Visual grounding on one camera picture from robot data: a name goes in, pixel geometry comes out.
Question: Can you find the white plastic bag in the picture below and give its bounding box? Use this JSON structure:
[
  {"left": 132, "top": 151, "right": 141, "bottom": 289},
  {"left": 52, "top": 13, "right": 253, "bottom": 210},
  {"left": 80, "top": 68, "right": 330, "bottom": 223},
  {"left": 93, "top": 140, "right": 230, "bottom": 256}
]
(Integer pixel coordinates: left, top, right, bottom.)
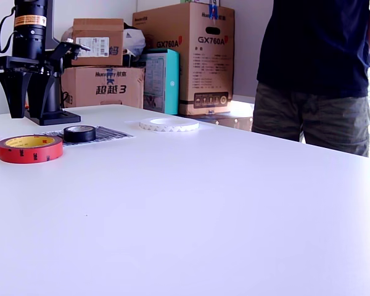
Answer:
[{"left": 123, "top": 22, "right": 147, "bottom": 58}]

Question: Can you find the plain white paper sheet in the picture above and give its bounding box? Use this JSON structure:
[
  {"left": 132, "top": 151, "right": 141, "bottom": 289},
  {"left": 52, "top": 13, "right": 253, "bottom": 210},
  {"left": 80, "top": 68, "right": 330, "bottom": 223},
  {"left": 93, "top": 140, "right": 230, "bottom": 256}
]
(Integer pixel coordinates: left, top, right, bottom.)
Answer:
[{"left": 124, "top": 117, "right": 215, "bottom": 136}]

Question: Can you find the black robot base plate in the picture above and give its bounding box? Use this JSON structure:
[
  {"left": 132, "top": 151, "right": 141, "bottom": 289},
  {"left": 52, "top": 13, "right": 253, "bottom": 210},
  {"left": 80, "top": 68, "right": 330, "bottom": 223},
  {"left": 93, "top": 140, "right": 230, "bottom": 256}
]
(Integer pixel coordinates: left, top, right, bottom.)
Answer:
[{"left": 24, "top": 109, "right": 81, "bottom": 126}]

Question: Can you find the black tape roll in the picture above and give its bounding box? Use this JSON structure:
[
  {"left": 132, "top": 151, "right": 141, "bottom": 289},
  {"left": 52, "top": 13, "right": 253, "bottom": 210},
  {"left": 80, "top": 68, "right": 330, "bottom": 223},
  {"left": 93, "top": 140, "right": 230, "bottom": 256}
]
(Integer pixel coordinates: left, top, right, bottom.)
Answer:
[{"left": 63, "top": 125, "right": 97, "bottom": 144}]

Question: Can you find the grey plastic bag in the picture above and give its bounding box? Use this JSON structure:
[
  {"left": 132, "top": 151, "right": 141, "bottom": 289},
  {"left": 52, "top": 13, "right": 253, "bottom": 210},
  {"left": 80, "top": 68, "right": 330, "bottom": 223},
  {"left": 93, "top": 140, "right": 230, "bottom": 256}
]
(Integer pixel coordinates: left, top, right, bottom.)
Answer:
[{"left": 60, "top": 26, "right": 74, "bottom": 44}]

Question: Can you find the tall GX760A cardboard box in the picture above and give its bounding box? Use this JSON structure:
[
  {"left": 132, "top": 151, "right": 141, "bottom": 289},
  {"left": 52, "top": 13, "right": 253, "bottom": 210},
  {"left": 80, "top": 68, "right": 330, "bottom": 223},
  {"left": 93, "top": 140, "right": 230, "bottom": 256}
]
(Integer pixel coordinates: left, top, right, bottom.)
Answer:
[{"left": 131, "top": 2, "right": 236, "bottom": 117}]

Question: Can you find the teal box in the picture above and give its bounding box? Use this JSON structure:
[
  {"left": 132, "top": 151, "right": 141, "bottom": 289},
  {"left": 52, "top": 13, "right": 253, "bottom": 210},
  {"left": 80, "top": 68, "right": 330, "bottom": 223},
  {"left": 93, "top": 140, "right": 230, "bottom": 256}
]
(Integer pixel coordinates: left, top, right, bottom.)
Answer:
[{"left": 142, "top": 48, "right": 180, "bottom": 115}]

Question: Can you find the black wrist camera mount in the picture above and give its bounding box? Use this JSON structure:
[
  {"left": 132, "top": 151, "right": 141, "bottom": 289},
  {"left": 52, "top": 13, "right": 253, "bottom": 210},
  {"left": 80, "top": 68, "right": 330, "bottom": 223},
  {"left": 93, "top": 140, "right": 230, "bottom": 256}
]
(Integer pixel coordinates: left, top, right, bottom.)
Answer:
[{"left": 47, "top": 38, "right": 92, "bottom": 75}]

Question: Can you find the blue red tag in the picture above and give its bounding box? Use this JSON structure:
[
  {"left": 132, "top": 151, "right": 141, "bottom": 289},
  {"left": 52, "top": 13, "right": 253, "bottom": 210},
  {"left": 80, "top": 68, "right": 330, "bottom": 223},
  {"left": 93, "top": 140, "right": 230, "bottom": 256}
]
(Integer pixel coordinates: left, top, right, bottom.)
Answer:
[{"left": 208, "top": 0, "right": 220, "bottom": 21}]

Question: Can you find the person in dark shirt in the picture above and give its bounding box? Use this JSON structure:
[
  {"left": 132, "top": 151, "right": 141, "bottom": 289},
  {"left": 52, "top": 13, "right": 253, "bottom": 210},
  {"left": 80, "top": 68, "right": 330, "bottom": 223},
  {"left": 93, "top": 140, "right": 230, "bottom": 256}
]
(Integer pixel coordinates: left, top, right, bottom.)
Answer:
[{"left": 251, "top": 0, "right": 370, "bottom": 158}]

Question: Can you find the black scribbled paper sheet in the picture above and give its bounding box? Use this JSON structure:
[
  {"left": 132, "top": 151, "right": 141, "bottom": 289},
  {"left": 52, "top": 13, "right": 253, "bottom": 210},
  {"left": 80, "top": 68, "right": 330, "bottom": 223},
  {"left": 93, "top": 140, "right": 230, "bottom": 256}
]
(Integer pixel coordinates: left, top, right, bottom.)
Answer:
[{"left": 33, "top": 125, "right": 136, "bottom": 146}]

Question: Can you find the small labelled cardboard box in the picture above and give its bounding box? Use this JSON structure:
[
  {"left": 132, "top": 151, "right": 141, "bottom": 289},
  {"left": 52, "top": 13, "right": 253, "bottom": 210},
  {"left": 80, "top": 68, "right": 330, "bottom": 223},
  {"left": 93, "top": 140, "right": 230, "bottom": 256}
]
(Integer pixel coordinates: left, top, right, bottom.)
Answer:
[{"left": 71, "top": 18, "right": 125, "bottom": 67}]

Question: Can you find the white tape roll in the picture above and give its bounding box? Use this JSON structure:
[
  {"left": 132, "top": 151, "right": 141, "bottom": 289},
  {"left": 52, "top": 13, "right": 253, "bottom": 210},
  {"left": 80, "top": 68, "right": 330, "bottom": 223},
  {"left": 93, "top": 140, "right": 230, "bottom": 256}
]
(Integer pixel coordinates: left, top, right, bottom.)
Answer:
[{"left": 138, "top": 117, "right": 200, "bottom": 133}]

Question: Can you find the wide brown cardboard box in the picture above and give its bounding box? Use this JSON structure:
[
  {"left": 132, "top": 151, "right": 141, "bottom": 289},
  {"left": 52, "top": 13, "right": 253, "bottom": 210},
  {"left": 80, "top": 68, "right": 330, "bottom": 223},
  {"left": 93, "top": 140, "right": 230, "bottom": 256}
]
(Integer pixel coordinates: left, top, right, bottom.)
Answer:
[{"left": 60, "top": 66, "right": 146, "bottom": 109}]

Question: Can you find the red tape roll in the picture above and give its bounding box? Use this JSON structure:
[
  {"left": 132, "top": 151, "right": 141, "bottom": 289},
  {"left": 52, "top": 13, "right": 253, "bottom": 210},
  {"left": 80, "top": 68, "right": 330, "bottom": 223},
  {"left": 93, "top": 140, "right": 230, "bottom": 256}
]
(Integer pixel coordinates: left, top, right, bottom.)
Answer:
[{"left": 0, "top": 134, "right": 64, "bottom": 165}]

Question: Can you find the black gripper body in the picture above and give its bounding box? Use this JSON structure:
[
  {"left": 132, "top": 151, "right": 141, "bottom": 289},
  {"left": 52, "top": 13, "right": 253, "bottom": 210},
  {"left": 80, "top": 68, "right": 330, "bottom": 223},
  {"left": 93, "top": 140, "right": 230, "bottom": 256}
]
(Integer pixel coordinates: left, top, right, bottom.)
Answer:
[{"left": 0, "top": 55, "right": 55, "bottom": 75}]

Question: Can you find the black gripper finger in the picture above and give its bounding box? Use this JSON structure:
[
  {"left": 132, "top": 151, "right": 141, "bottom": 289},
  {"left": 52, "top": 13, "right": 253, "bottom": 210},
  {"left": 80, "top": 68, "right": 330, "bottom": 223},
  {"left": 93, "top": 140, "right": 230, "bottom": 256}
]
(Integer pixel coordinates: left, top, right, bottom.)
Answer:
[
  {"left": 25, "top": 73, "right": 55, "bottom": 120},
  {"left": 0, "top": 73, "right": 31, "bottom": 120}
]

